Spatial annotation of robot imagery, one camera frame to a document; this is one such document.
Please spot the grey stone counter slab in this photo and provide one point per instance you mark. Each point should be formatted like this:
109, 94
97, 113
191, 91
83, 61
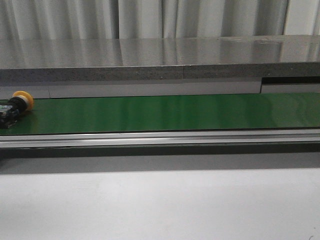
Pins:
158, 59

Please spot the aluminium conveyor front rail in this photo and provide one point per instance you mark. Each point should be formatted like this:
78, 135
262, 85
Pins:
256, 136

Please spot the white pleated curtain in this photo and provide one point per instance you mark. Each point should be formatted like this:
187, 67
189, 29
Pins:
130, 19

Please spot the green conveyor belt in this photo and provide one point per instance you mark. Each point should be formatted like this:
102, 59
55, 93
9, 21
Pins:
169, 113

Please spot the white conveyor back rail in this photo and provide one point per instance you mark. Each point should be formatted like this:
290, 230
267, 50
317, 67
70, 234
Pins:
127, 88

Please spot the yellow mushroom push button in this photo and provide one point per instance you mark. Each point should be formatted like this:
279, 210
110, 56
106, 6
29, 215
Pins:
20, 102

